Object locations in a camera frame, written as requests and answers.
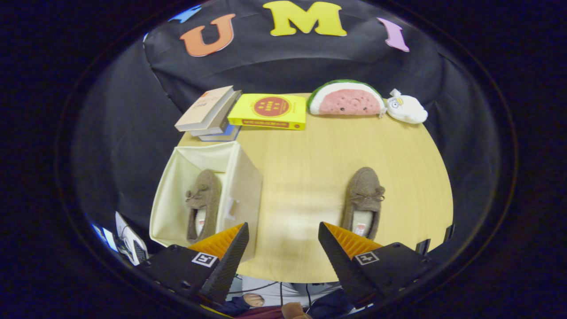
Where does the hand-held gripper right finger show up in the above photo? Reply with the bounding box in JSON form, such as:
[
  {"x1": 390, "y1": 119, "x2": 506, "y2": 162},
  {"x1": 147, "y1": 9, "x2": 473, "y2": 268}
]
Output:
[{"x1": 318, "y1": 222, "x2": 437, "y2": 308}]

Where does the beige fabric storage box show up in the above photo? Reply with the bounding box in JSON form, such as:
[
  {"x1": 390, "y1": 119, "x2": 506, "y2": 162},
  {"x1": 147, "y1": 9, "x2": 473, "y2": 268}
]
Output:
[{"x1": 149, "y1": 141, "x2": 263, "y2": 263}]

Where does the brown fuzzy shoe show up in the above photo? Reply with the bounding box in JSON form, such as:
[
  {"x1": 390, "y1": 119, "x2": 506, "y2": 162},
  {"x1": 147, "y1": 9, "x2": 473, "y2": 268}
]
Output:
[
  {"x1": 185, "y1": 169, "x2": 222, "y2": 244},
  {"x1": 340, "y1": 167, "x2": 385, "y2": 241}
]

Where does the white device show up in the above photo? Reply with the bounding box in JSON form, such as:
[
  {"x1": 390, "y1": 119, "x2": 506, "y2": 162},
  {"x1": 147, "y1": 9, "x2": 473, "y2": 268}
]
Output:
[{"x1": 114, "y1": 211, "x2": 149, "y2": 265}]

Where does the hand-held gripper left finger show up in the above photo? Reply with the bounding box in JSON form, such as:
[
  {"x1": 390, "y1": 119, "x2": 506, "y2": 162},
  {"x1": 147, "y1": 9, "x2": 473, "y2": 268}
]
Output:
[{"x1": 141, "y1": 222, "x2": 250, "y2": 306}]

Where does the white plush toy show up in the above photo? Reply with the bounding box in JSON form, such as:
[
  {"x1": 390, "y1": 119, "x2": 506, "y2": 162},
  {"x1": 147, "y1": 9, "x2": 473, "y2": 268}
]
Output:
[{"x1": 385, "y1": 89, "x2": 428, "y2": 124}]

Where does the yellow book with red circle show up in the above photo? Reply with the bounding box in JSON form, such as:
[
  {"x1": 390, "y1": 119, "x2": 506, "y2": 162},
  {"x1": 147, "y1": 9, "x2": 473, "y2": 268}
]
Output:
[{"x1": 227, "y1": 93, "x2": 307, "y2": 131}]

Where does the person's dark blue clothing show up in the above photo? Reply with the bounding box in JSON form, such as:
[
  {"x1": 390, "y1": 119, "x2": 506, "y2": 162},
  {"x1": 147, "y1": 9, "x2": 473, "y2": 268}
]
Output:
[{"x1": 219, "y1": 288, "x2": 355, "y2": 319}]

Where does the watermelon slice plush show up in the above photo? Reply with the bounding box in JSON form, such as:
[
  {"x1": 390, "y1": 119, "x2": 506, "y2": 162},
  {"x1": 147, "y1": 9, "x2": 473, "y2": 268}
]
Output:
[{"x1": 308, "y1": 79, "x2": 387, "y2": 117}]

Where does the black backdrop cloth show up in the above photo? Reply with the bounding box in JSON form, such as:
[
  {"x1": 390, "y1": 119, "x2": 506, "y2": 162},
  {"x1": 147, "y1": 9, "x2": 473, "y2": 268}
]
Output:
[{"x1": 73, "y1": 0, "x2": 501, "y2": 266}]

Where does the blue book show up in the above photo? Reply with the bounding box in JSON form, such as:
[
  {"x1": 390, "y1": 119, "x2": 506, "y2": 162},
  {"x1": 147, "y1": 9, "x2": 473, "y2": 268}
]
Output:
[{"x1": 198, "y1": 124, "x2": 241, "y2": 142}]

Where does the beige book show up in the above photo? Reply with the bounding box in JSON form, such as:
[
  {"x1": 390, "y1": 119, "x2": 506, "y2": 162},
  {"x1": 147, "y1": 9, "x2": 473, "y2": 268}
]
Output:
[{"x1": 175, "y1": 86, "x2": 235, "y2": 132}]

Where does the grey book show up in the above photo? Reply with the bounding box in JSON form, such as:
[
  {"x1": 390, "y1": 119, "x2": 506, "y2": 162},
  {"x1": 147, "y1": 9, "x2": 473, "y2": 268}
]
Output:
[{"x1": 190, "y1": 90, "x2": 242, "y2": 136}]

